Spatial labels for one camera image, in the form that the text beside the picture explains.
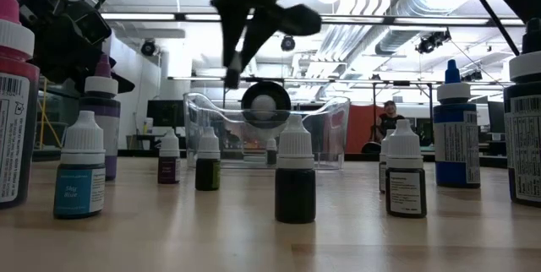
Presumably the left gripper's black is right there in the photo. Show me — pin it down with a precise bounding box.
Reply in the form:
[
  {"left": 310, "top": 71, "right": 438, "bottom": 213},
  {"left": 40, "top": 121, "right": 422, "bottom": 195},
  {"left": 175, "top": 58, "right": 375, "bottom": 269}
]
[{"left": 34, "top": 0, "right": 136, "bottom": 95}]

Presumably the large purple food coloring bottle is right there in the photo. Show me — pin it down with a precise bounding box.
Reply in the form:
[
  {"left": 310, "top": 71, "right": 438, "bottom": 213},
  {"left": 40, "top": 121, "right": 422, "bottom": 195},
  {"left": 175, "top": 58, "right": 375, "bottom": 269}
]
[{"left": 78, "top": 54, "right": 123, "bottom": 182}]

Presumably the small purple dropper bottle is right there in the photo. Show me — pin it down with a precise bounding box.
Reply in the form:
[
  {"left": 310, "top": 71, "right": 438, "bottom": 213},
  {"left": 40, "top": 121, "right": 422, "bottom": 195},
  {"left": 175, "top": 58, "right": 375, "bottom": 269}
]
[{"left": 157, "top": 128, "right": 182, "bottom": 185}]

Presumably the small sky blue dropper bottle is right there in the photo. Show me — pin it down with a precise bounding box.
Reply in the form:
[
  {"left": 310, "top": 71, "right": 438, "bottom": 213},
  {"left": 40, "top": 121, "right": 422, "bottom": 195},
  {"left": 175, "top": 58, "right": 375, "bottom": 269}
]
[{"left": 52, "top": 110, "right": 107, "bottom": 220}]

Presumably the small green dropper bottle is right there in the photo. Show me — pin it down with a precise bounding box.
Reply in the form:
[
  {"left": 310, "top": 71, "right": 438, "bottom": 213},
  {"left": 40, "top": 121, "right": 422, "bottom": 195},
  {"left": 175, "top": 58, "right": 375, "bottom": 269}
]
[{"left": 194, "top": 127, "right": 221, "bottom": 192}]

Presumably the small white-label black dropper bottle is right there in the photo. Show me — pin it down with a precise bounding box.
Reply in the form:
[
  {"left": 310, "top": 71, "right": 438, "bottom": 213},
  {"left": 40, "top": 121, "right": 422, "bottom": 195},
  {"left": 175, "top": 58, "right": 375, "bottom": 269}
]
[{"left": 385, "top": 118, "right": 428, "bottom": 219}]

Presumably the large blue food coloring bottle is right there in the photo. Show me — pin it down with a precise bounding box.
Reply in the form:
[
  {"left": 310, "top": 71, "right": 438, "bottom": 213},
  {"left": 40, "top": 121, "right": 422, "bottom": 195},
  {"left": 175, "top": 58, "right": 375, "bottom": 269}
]
[{"left": 433, "top": 58, "right": 482, "bottom": 189}]

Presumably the large black food coloring bottle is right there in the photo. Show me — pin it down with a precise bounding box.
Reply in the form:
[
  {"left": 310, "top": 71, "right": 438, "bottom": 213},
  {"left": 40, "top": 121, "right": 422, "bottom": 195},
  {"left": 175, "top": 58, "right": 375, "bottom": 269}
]
[{"left": 502, "top": 17, "right": 541, "bottom": 209}]

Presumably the black monitor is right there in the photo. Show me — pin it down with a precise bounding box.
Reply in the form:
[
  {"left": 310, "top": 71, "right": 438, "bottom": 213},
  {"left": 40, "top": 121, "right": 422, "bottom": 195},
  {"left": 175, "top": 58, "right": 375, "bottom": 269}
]
[
  {"left": 488, "top": 101, "right": 507, "bottom": 134},
  {"left": 146, "top": 99, "right": 186, "bottom": 128}
]

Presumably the long ceiling light bar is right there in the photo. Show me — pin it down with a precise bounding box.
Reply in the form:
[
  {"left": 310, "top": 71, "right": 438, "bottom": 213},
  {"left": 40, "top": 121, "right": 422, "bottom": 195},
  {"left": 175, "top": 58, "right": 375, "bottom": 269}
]
[{"left": 100, "top": 11, "right": 526, "bottom": 27}]

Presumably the yellow stand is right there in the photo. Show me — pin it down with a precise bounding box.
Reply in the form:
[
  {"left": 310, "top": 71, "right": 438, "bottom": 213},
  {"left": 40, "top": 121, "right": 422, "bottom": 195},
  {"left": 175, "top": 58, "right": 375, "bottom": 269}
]
[{"left": 37, "top": 76, "right": 64, "bottom": 151}]

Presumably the clear plastic bin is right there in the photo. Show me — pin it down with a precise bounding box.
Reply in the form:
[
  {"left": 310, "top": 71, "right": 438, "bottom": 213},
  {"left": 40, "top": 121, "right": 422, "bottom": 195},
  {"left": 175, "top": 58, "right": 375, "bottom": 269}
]
[{"left": 183, "top": 91, "right": 352, "bottom": 171}]

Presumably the orange partition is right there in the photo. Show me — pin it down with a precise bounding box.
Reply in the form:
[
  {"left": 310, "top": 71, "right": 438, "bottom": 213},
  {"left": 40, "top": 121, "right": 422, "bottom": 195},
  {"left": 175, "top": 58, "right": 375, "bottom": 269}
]
[{"left": 344, "top": 103, "right": 396, "bottom": 154}]

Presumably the black office chair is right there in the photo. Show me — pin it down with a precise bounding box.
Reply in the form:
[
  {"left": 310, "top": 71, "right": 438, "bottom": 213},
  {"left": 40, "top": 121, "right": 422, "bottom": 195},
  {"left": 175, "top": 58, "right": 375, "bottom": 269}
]
[{"left": 361, "top": 140, "right": 384, "bottom": 154}]

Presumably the black ceiling spotlight cluster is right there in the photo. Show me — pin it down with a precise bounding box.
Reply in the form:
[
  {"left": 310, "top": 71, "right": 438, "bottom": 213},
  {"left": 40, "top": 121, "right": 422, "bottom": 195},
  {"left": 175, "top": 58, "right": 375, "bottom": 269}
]
[{"left": 414, "top": 29, "right": 452, "bottom": 56}]

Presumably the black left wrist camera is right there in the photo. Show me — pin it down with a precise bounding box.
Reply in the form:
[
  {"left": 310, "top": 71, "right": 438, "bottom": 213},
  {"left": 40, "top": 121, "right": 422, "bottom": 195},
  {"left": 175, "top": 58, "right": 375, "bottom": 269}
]
[{"left": 67, "top": 0, "right": 113, "bottom": 47}]

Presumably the silver ceiling duct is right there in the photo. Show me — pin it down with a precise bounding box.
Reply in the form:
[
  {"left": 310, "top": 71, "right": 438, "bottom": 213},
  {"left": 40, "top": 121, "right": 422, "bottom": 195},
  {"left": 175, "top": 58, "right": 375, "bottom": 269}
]
[{"left": 374, "top": 0, "right": 473, "bottom": 57}]

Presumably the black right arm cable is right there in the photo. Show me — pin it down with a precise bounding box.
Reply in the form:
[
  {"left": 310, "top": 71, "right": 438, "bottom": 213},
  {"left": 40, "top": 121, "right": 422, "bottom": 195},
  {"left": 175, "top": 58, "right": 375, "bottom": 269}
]
[{"left": 464, "top": 0, "right": 522, "bottom": 57}]

